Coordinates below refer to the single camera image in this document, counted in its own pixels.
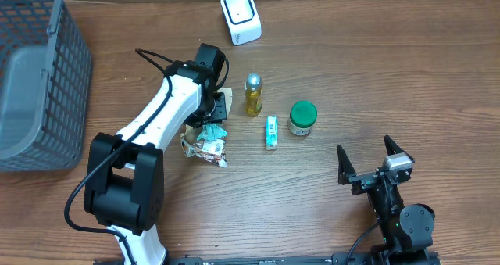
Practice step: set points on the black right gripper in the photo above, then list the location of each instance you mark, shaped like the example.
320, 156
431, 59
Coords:
363, 180

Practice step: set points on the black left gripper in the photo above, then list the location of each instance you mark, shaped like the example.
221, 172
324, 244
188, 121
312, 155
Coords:
219, 107

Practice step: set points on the brown Pantree pouch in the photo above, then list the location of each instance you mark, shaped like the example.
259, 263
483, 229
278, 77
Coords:
190, 135

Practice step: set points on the brown white wrapper packet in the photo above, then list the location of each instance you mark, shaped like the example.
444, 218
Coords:
211, 151

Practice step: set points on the clear bottle with silver cap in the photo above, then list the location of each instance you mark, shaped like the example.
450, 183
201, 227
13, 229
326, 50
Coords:
253, 94

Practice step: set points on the small green tissue packet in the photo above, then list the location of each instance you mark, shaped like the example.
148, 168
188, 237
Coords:
271, 133

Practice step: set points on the green lid white jar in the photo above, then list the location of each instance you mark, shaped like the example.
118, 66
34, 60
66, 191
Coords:
302, 118

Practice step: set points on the light green snack packet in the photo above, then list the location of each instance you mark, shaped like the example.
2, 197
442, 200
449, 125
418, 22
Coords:
211, 132

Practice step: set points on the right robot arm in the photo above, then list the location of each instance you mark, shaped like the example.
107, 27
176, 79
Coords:
406, 230

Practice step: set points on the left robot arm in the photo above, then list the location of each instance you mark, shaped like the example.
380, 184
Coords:
124, 186

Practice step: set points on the grey plastic mesh basket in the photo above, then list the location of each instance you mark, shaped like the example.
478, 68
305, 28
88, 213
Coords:
46, 69

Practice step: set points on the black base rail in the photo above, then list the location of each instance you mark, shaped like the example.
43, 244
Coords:
273, 261

